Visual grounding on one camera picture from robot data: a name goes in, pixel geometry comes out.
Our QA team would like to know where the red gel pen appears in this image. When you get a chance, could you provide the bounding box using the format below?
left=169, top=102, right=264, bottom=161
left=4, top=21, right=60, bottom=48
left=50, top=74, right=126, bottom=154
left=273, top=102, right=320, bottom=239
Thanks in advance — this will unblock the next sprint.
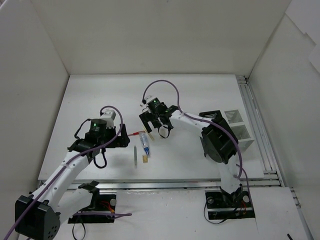
left=128, top=130, right=145, bottom=137

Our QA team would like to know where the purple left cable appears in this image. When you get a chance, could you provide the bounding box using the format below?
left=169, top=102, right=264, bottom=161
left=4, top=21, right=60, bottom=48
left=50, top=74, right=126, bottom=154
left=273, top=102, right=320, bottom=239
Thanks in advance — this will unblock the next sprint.
left=4, top=105, right=133, bottom=236

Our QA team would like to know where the grey highlighter pen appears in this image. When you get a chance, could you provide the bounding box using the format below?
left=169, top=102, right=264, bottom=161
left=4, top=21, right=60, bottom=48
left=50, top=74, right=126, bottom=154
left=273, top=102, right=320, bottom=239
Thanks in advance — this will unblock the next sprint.
left=133, top=145, right=138, bottom=169

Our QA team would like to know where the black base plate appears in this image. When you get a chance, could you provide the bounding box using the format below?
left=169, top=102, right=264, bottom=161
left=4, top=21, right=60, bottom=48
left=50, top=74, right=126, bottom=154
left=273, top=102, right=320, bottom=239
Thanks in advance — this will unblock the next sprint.
left=204, top=190, right=256, bottom=224
left=67, top=193, right=117, bottom=224

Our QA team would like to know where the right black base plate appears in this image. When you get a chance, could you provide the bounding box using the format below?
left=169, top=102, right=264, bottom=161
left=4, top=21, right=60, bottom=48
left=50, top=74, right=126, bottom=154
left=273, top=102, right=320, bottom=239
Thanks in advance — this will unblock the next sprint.
left=204, top=190, right=256, bottom=224

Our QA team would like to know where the small tan eraser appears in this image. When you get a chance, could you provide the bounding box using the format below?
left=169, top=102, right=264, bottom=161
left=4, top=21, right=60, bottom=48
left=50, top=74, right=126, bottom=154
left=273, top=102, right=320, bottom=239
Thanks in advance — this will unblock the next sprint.
left=142, top=155, right=148, bottom=163

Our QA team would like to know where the aluminium rail frame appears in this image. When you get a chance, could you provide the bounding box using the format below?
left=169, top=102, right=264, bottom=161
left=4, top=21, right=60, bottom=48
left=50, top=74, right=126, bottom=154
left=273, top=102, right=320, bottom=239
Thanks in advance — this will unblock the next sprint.
left=37, top=74, right=285, bottom=192

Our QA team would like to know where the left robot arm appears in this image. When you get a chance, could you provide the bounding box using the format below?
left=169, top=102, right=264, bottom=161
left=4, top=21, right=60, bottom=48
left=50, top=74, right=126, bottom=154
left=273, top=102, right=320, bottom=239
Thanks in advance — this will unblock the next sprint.
left=13, top=118, right=130, bottom=240

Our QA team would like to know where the clear glue bottle blue cap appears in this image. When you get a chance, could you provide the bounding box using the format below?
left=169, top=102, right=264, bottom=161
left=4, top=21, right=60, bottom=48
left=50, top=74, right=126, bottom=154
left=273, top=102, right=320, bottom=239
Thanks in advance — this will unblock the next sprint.
left=139, top=132, right=150, bottom=156

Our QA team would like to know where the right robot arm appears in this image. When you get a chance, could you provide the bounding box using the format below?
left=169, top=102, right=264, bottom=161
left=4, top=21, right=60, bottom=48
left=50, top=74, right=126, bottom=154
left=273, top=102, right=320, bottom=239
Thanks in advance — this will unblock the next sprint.
left=139, top=97, right=241, bottom=206

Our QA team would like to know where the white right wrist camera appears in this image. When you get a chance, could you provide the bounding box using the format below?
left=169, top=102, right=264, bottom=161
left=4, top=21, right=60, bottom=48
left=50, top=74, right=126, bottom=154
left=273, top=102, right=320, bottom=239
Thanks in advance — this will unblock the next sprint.
left=141, top=95, right=156, bottom=105

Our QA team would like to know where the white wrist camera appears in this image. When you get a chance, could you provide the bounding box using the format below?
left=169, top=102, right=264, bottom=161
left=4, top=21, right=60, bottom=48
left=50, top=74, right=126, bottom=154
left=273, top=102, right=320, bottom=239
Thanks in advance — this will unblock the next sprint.
left=141, top=95, right=156, bottom=105
left=99, top=110, right=117, bottom=129

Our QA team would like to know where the black slotted container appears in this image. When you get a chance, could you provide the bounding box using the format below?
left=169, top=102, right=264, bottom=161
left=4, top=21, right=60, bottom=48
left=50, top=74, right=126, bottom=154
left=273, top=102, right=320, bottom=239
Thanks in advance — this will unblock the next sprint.
left=198, top=109, right=238, bottom=158

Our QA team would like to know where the beige eraser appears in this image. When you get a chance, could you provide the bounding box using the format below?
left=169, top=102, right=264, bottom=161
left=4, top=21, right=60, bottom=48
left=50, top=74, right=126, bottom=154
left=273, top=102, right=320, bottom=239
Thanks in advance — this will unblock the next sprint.
left=160, top=126, right=167, bottom=134

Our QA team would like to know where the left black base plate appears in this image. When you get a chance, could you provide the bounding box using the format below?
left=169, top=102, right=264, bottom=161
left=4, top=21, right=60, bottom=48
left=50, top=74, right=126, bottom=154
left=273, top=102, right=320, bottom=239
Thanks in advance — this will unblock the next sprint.
left=67, top=193, right=117, bottom=224

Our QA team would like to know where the purple cable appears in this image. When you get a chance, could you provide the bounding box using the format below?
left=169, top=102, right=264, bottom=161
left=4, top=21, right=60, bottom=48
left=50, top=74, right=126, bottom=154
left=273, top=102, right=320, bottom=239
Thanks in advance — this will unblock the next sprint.
left=4, top=105, right=133, bottom=236
left=142, top=79, right=250, bottom=193

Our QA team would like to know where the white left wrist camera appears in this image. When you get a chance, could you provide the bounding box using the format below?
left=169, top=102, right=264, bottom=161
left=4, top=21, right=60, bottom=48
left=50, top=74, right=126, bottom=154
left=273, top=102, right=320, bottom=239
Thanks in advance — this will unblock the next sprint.
left=99, top=110, right=117, bottom=129

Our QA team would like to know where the white slotted container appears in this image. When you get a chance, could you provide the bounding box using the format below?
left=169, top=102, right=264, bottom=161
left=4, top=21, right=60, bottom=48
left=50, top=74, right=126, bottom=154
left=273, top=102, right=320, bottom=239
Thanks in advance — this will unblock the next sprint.
left=224, top=109, right=254, bottom=153

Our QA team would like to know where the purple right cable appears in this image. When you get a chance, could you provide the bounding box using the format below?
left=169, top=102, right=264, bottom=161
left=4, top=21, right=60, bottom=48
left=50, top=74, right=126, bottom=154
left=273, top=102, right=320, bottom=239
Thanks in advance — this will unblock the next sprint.
left=142, top=79, right=250, bottom=193

